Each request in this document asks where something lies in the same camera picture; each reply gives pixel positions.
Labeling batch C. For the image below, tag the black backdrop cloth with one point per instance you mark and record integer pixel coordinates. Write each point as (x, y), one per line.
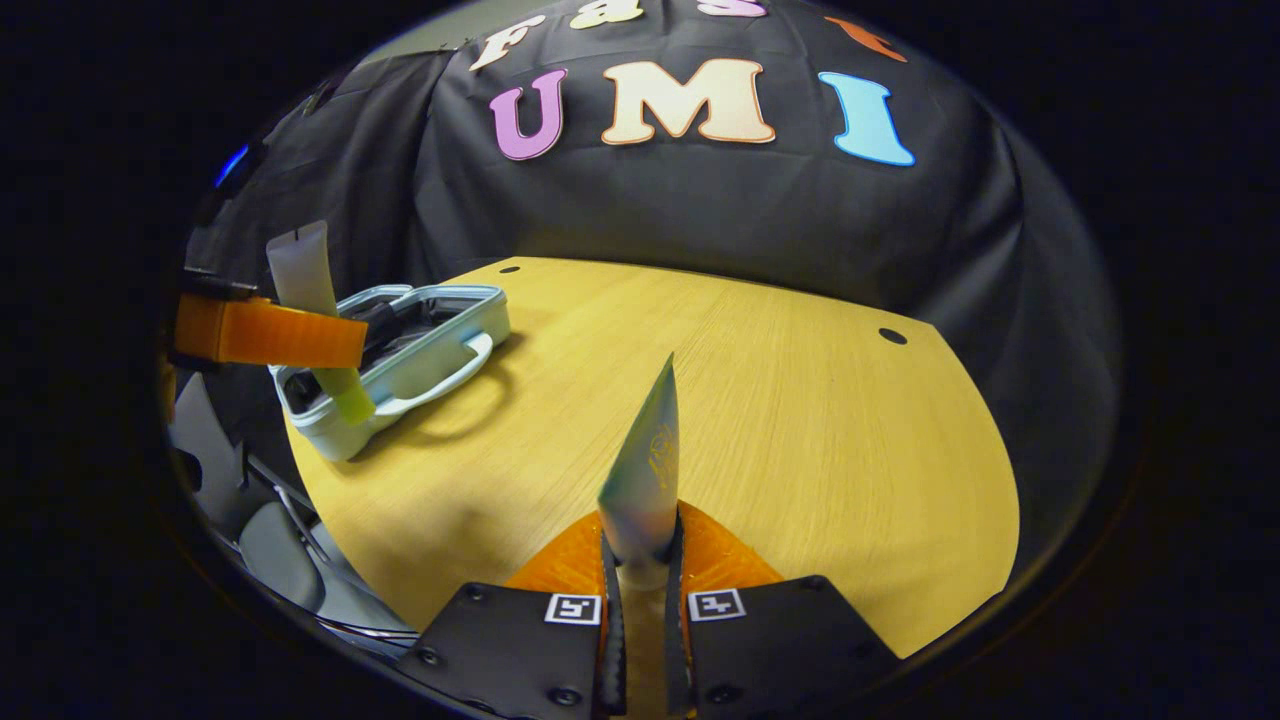
(750, 200)

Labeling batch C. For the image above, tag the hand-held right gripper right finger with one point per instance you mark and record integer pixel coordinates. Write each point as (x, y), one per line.
(678, 660)

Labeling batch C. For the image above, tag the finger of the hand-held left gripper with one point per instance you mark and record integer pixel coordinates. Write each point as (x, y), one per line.
(280, 335)

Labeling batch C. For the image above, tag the grey chair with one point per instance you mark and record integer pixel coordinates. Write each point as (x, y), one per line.
(285, 560)

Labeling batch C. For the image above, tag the white green printed tube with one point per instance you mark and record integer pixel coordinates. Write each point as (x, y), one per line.
(645, 470)

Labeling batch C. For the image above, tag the white tube with green cap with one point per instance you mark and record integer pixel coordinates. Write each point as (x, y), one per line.
(300, 270)

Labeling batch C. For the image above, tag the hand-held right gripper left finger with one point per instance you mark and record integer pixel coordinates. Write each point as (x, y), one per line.
(612, 660)

